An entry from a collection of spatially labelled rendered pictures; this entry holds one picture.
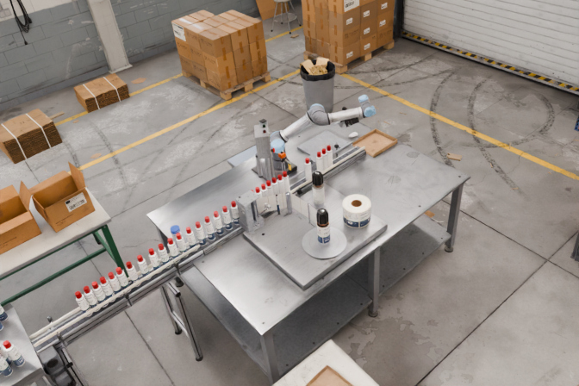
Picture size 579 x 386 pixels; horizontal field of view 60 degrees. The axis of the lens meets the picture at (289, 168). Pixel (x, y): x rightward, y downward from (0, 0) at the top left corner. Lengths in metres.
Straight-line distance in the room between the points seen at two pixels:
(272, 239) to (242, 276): 0.34
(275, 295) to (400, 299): 1.36
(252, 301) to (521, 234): 2.72
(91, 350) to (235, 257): 1.52
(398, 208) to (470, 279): 1.04
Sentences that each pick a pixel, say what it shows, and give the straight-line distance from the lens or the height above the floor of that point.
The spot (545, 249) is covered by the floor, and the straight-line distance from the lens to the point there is 4.98.
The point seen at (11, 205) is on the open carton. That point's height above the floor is 0.97.
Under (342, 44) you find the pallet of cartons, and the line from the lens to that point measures 7.33.
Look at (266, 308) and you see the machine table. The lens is 3.26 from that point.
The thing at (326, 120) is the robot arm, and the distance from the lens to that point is 4.02.
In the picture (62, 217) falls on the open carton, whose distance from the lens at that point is 4.34.
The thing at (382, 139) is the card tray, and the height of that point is 0.83.
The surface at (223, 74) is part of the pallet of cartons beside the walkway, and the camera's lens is 7.01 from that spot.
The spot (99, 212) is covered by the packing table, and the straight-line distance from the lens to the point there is 4.40.
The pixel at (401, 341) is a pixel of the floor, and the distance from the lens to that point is 4.10.
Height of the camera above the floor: 3.40
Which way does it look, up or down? 37 degrees down
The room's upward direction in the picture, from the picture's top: 6 degrees counter-clockwise
